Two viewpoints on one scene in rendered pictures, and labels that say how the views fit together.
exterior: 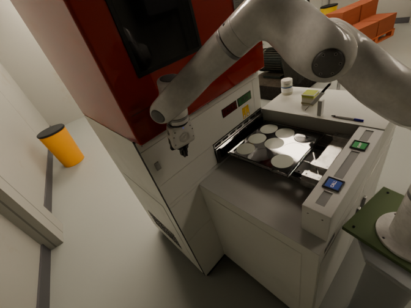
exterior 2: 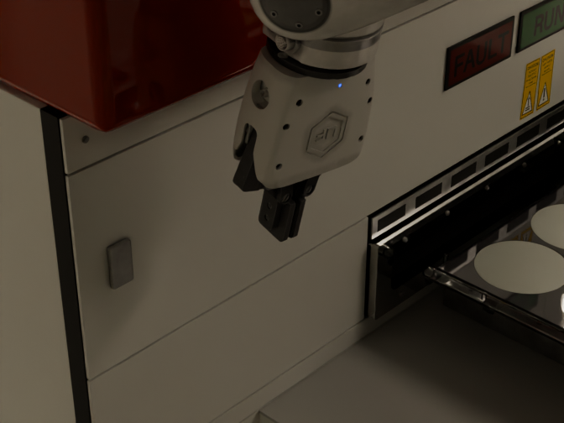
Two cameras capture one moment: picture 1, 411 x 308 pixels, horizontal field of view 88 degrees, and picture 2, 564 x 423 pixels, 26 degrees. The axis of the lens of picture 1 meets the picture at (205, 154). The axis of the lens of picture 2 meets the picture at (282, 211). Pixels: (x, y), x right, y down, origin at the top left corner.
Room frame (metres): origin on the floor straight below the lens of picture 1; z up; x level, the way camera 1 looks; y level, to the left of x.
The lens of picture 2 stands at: (-0.07, 0.26, 1.63)
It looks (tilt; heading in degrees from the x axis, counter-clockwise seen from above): 31 degrees down; 348
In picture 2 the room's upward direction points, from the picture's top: straight up
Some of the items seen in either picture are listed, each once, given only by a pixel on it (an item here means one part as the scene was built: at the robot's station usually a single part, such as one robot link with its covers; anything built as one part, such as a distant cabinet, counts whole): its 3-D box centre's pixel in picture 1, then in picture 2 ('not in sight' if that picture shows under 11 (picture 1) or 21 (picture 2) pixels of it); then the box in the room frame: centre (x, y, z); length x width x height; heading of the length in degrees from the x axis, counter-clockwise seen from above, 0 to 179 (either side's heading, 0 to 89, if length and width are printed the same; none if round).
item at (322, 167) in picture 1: (320, 166); not in sight; (0.64, -0.47, 0.89); 0.08 x 0.03 x 0.03; 34
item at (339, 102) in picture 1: (324, 113); not in sight; (1.03, -0.74, 0.89); 0.62 x 0.35 x 0.14; 34
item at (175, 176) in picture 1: (215, 133); (391, 159); (0.97, -0.08, 1.02); 0.81 x 0.03 x 0.40; 124
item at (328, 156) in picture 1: (328, 161); not in sight; (0.69, -0.53, 0.87); 0.36 x 0.08 x 0.03; 124
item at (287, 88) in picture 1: (287, 86); not in sight; (1.29, -0.64, 1.01); 0.07 x 0.07 x 0.10
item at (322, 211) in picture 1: (345, 176); not in sight; (0.56, -0.52, 0.89); 0.55 x 0.09 x 0.14; 124
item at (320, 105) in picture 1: (317, 102); not in sight; (0.94, -0.63, 1.03); 0.06 x 0.04 x 0.13; 34
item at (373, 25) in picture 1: (359, 25); not in sight; (4.61, -3.91, 0.36); 1.28 x 0.88 x 0.73; 114
